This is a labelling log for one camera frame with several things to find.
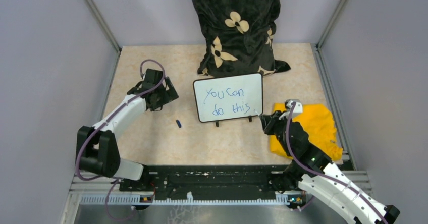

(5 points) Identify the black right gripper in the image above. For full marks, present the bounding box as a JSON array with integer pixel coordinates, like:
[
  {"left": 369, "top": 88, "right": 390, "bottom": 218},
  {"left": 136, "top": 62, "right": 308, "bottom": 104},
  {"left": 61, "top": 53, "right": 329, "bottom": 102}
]
[{"left": 260, "top": 109, "right": 293, "bottom": 156}]

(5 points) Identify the blue marker cap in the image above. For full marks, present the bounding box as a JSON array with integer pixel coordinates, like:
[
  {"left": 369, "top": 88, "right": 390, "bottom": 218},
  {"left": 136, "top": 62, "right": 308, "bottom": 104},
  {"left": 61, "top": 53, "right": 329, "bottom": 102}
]
[{"left": 176, "top": 120, "right": 182, "bottom": 128}]

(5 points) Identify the white whiteboard black frame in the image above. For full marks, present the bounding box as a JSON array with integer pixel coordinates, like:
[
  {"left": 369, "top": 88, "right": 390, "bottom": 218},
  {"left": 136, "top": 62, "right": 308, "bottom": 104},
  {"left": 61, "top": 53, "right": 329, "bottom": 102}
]
[{"left": 193, "top": 73, "right": 264, "bottom": 123}]

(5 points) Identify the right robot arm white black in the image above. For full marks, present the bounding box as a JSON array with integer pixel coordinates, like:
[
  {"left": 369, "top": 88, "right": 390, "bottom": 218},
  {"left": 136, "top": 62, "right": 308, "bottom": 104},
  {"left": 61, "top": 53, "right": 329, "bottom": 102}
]
[{"left": 259, "top": 110, "right": 400, "bottom": 223}]

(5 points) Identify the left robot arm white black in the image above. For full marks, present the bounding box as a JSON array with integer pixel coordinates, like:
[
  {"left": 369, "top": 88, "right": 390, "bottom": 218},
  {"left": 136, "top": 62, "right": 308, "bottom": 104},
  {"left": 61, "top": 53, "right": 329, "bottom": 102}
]
[{"left": 75, "top": 69, "right": 179, "bottom": 191}]

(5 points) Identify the yellow cloth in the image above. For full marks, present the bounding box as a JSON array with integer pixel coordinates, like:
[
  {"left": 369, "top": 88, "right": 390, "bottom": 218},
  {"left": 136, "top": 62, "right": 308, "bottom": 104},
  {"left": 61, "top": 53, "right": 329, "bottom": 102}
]
[{"left": 269, "top": 103, "right": 343, "bottom": 162}]

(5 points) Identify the black floral pillow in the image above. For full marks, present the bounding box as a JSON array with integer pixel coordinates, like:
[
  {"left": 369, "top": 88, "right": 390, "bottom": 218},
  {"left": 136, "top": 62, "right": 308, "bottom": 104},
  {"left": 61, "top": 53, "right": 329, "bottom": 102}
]
[{"left": 192, "top": 0, "right": 291, "bottom": 78}]

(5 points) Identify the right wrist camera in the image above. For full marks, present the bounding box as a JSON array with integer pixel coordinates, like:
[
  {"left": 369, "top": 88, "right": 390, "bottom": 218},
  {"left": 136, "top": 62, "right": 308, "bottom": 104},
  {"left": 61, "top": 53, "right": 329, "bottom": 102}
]
[{"left": 279, "top": 99, "right": 303, "bottom": 120}]

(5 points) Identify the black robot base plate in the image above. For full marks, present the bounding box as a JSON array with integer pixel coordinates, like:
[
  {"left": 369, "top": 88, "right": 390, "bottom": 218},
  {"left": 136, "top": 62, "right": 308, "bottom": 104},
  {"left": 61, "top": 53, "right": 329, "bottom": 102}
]
[{"left": 119, "top": 165, "right": 308, "bottom": 201}]

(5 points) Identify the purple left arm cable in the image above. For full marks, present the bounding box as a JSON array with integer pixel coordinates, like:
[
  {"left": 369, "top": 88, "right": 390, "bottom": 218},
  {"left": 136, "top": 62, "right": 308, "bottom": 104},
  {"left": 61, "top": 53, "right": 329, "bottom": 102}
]
[{"left": 75, "top": 59, "right": 167, "bottom": 222}]

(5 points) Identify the white toothed cable rail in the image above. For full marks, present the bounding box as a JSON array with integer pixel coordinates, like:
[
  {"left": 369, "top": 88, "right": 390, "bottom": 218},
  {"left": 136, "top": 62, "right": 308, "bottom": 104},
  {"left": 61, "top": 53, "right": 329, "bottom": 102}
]
[{"left": 80, "top": 192, "right": 290, "bottom": 206}]

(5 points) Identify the aluminium frame post left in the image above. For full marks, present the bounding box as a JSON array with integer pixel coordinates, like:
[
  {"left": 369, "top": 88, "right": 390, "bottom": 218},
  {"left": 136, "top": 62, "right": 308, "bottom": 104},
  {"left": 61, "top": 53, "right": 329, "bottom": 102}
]
[{"left": 84, "top": 0, "right": 122, "bottom": 53}]

